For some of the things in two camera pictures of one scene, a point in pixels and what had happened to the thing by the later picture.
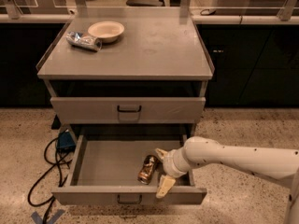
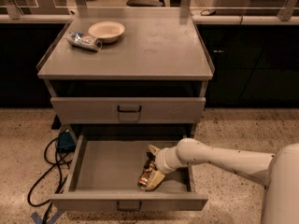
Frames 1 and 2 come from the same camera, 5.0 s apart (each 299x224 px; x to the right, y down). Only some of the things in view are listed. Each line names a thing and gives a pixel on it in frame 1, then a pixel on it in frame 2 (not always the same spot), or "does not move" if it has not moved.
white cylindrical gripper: x=169 y=164 to x=162 y=161
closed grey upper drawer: x=128 y=110 does not move
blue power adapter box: x=65 y=142 does not move
